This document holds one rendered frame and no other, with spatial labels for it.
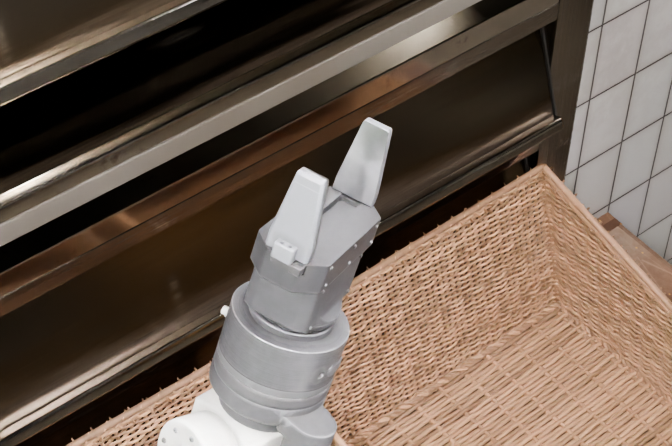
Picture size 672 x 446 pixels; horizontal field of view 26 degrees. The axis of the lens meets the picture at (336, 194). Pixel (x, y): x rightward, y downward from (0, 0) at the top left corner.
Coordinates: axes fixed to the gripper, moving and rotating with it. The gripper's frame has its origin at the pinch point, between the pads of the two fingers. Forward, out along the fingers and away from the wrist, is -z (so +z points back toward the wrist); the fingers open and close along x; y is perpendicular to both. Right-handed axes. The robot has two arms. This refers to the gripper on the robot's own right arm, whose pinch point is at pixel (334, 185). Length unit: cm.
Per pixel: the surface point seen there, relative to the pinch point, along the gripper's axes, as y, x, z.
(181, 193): 35, -58, 42
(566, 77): 6, -120, 32
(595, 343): -14, -121, 71
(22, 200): 34.9, -20.9, 28.1
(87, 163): 32.3, -26.9, 24.9
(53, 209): 33, -24, 30
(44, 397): 40, -45, 70
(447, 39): 19, -92, 24
